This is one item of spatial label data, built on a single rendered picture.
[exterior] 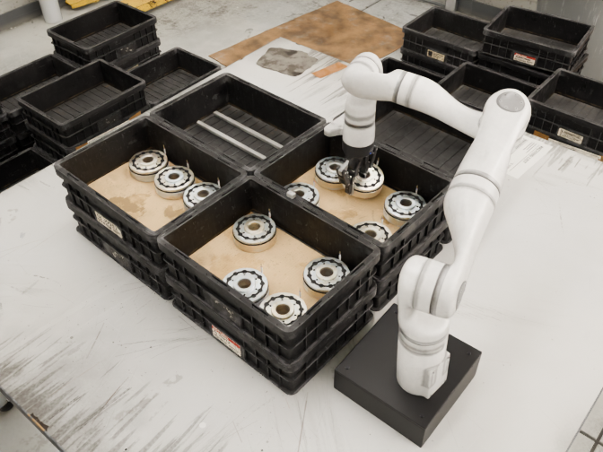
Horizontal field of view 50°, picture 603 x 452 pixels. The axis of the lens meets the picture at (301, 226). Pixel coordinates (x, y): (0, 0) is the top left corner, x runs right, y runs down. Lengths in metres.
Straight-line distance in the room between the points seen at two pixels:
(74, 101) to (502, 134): 1.94
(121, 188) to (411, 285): 0.91
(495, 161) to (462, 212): 0.13
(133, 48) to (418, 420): 2.27
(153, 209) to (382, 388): 0.73
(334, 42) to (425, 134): 2.31
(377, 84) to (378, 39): 2.80
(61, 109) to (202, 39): 1.65
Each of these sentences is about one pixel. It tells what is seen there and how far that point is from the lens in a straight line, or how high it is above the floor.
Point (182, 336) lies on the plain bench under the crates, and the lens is 1.55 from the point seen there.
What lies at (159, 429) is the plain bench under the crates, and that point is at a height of 0.70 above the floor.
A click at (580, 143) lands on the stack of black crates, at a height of 0.50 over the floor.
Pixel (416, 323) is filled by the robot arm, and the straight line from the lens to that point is 1.19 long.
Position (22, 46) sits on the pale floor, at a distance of 4.51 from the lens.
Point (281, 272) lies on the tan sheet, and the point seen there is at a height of 0.83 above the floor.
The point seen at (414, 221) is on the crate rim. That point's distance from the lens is 1.46.
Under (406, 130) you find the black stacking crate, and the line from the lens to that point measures 1.92.
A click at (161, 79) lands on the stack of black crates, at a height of 0.38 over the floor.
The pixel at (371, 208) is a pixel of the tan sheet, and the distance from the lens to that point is 1.63.
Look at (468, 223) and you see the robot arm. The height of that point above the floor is 1.13.
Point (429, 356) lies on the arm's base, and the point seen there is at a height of 0.91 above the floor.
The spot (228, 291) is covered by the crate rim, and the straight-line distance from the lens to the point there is 1.31.
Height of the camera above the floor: 1.91
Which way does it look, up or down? 43 degrees down
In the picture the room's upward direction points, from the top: 1 degrees counter-clockwise
